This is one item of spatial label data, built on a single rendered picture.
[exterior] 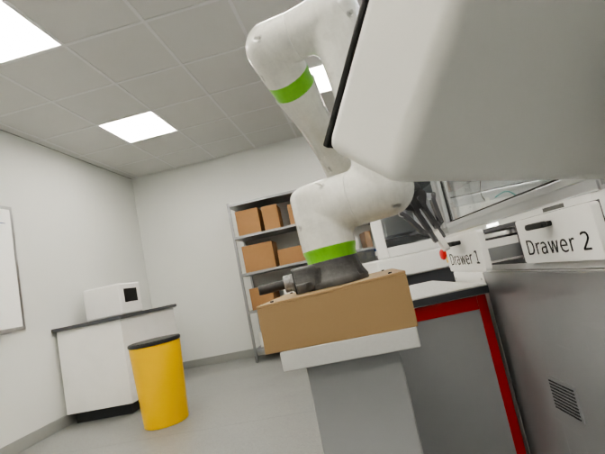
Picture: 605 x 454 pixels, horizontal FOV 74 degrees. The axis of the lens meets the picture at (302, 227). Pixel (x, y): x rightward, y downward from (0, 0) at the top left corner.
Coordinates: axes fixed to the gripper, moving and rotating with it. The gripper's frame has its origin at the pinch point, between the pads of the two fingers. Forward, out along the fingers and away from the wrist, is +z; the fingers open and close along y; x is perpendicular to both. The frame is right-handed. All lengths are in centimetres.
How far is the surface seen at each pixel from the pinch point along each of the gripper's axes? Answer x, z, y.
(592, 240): 43.9, 11.2, -11.2
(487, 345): -11.2, 36.5, 2.8
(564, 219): 37.4, 6.6, -12.9
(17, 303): -222, -126, 272
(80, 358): -258, -60, 268
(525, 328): 3.2, 33.0, -5.2
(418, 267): -80, 12, -7
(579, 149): 94, -8, 16
